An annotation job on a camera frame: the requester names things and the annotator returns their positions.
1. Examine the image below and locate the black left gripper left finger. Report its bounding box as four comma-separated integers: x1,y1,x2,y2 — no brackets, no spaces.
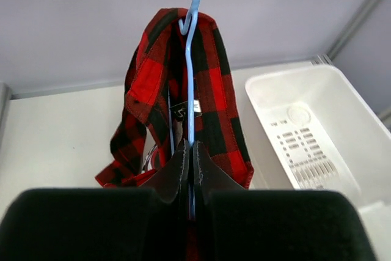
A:
1,141,189,260

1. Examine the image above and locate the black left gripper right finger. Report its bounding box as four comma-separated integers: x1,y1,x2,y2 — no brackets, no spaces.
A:
192,142,376,260

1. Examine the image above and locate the red black plaid shirt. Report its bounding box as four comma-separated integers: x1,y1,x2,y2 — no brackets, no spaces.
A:
94,7,255,261

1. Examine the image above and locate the light blue wire hanger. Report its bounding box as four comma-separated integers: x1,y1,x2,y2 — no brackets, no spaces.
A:
168,0,211,221

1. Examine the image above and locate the white plastic basket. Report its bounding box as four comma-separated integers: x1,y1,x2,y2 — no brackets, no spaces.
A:
243,65,390,207

